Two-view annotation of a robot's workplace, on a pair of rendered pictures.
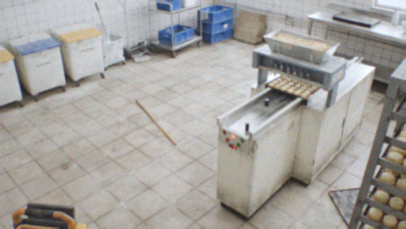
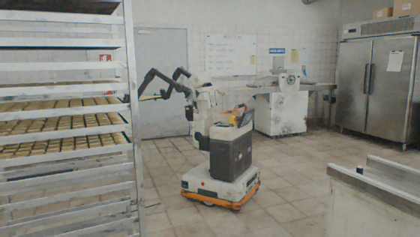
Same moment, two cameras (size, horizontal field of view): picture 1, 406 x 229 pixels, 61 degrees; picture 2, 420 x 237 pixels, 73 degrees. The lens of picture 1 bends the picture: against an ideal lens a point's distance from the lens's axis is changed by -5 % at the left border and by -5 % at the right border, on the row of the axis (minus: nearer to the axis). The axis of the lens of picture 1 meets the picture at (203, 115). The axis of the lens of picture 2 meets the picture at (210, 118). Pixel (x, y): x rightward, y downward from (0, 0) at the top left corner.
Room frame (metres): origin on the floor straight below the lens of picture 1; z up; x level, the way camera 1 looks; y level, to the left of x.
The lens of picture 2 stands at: (2.12, -1.82, 1.42)
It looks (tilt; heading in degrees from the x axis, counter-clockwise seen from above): 11 degrees down; 115
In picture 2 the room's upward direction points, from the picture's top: 1 degrees counter-clockwise
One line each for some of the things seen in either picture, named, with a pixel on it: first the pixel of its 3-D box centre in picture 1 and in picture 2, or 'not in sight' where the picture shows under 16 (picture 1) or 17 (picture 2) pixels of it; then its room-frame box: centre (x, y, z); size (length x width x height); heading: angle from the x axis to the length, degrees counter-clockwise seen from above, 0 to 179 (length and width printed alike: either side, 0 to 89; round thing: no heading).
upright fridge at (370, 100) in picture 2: not in sight; (386, 82); (2.79, 3.89, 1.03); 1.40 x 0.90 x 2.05; 136
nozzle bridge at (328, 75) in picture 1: (296, 74); not in sight; (2.84, -0.80, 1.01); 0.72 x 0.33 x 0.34; 49
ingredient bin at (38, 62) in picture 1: (38, 67); not in sight; (4.60, 2.31, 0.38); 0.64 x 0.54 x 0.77; 45
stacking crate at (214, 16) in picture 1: (215, 14); not in sight; (6.94, -0.23, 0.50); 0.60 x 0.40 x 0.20; 138
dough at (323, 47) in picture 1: (300, 44); not in sight; (2.84, -0.80, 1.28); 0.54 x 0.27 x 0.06; 49
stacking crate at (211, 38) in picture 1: (214, 34); not in sight; (6.94, -0.23, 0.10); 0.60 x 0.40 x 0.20; 133
